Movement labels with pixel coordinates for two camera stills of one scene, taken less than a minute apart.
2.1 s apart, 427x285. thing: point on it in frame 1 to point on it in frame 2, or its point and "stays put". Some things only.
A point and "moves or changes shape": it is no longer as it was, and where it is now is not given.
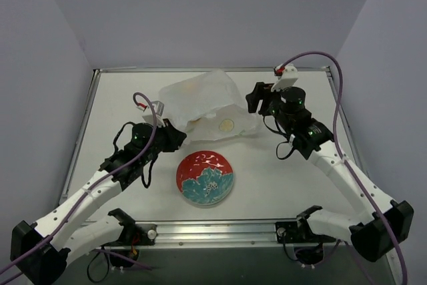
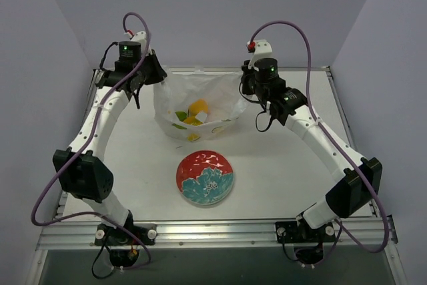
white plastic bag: (207, 107) moves or changes shape
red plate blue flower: (205, 177) stays put
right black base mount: (308, 245) stays put
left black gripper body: (171, 136) to (155, 69)
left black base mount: (133, 235) stays put
